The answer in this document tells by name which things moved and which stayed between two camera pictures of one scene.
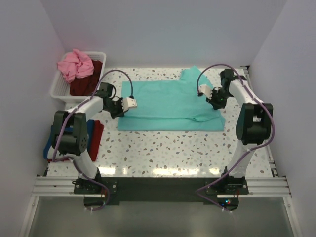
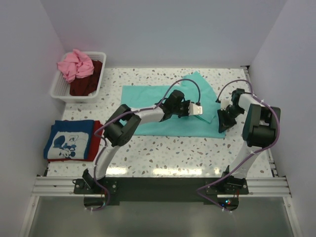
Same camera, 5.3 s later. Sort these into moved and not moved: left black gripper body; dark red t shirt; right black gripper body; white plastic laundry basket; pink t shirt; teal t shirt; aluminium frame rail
Moved: teal t shirt; right black gripper body; left black gripper body
Not moved: aluminium frame rail; white plastic laundry basket; pink t shirt; dark red t shirt
